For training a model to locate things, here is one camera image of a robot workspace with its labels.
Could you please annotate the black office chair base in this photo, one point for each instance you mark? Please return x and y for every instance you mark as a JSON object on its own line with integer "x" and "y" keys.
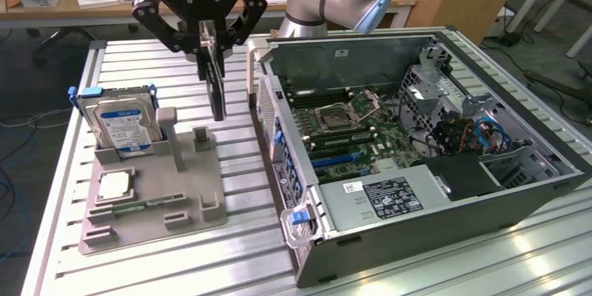
{"x": 51, "y": 41}

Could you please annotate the open black PC case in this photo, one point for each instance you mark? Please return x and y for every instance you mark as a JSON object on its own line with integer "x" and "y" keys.
{"x": 416, "y": 240}

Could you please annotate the silver CPU chip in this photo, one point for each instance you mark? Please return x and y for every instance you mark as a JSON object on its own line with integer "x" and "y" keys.
{"x": 115, "y": 185}

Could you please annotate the CPU socket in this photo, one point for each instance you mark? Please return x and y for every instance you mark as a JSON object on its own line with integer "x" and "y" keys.
{"x": 334, "y": 119}

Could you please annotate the grey plastic parts rack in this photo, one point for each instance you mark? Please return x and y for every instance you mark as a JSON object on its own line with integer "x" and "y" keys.
{"x": 152, "y": 185}

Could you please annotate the installed RAM stick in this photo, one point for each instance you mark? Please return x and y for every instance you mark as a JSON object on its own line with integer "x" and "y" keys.
{"x": 342, "y": 140}

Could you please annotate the hard disk with blue caddy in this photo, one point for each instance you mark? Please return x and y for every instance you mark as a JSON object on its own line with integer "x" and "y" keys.
{"x": 124, "y": 126}

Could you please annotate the wooden desk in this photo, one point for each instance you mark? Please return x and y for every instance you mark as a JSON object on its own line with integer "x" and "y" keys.
{"x": 46, "y": 11}

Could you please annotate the black floor stand base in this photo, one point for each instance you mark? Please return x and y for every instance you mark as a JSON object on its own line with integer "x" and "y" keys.
{"x": 555, "y": 82}

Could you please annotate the perforated metal disk bay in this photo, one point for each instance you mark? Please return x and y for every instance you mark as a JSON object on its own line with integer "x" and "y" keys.
{"x": 439, "y": 84}

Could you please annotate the black graphics card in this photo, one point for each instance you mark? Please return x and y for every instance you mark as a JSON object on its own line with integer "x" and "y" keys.
{"x": 216, "y": 95}

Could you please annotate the blue expansion slot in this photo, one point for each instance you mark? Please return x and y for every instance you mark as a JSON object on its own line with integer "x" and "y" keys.
{"x": 335, "y": 161}

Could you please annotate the blue case latch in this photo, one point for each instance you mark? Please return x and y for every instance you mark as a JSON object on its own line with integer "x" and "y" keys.
{"x": 298, "y": 218}

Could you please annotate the wooden cabinet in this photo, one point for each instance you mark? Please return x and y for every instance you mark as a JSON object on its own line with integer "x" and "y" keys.
{"x": 463, "y": 5}

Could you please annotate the black power adapter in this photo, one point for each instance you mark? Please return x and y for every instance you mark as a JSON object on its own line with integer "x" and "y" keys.
{"x": 508, "y": 39}

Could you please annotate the green motherboard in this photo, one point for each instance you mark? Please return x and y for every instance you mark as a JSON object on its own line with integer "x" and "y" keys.
{"x": 384, "y": 143}

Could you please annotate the grey power supply unit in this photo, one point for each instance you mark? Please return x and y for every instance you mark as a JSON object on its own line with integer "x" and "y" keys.
{"x": 394, "y": 199}

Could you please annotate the green RAM stick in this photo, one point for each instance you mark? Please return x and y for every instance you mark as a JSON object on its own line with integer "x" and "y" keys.
{"x": 139, "y": 206}

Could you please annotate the metal socket cover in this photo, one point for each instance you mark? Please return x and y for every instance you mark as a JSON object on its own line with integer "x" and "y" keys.
{"x": 367, "y": 106}

